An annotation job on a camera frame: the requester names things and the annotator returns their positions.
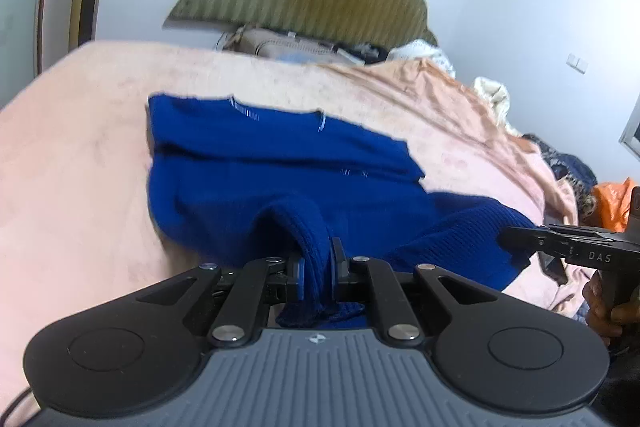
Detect beige bag with cables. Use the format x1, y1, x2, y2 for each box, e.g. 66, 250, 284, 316
222, 26, 353, 66

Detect pink bed sheet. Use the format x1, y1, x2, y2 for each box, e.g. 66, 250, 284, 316
0, 40, 546, 408

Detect dark cloth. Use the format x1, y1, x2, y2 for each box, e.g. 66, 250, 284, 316
335, 43, 391, 66

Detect orange plastic bag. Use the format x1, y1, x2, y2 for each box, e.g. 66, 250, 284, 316
596, 178, 640, 234

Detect white quilt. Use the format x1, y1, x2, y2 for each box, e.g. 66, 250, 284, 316
390, 39, 457, 78

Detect person's right hand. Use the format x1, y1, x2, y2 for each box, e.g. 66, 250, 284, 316
582, 271, 640, 349

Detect window frame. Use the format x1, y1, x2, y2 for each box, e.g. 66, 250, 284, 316
619, 94, 640, 158

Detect blue beaded sweater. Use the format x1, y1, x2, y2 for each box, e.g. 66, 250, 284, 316
146, 93, 542, 331

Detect cream crumpled cloth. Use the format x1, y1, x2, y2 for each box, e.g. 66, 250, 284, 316
473, 77, 524, 138

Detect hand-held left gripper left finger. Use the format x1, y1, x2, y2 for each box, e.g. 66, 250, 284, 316
135, 256, 307, 349

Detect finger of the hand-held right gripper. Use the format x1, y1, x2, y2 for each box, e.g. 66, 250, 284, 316
500, 224, 567, 259

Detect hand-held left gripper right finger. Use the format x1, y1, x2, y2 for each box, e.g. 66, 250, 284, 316
327, 237, 496, 349

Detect black cable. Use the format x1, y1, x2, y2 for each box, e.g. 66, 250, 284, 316
0, 386, 37, 415

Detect peach blanket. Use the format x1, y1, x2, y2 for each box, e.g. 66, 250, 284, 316
310, 57, 591, 324

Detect dark patterned clothes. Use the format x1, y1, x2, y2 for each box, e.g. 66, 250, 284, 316
522, 133, 600, 220

